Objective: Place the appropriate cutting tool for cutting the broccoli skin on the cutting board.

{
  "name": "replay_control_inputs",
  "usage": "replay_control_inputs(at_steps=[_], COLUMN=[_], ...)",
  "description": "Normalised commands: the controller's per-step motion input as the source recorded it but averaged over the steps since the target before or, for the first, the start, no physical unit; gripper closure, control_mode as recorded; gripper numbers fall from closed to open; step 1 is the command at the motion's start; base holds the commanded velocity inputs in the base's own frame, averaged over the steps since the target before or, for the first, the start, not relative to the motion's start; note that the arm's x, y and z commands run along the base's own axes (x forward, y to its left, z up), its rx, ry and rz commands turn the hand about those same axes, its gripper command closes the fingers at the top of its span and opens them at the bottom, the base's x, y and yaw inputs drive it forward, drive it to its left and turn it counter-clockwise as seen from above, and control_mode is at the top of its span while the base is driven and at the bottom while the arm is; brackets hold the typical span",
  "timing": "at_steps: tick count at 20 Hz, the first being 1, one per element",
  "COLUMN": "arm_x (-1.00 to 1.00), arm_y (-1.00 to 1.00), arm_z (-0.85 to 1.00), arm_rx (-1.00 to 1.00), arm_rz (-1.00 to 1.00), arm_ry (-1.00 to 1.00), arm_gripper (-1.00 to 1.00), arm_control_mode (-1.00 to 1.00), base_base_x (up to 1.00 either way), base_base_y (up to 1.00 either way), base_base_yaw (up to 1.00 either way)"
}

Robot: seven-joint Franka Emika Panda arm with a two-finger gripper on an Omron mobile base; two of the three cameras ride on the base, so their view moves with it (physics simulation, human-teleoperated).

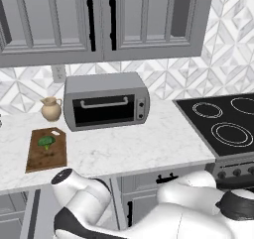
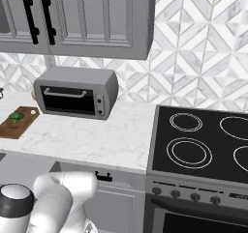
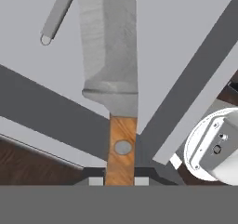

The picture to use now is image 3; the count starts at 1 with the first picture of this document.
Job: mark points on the grey cupboard door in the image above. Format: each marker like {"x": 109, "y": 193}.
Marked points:
{"x": 201, "y": 107}
{"x": 46, "y": 142}
{"x": 173, "y": 32}

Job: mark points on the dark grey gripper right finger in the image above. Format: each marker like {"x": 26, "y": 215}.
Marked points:
{"x": 144, "y": 175}

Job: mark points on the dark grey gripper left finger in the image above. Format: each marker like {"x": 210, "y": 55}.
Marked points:
{"x": 94, "y": 175}

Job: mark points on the white round object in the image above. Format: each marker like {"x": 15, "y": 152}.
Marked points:
{"x": 214, "y": 147}

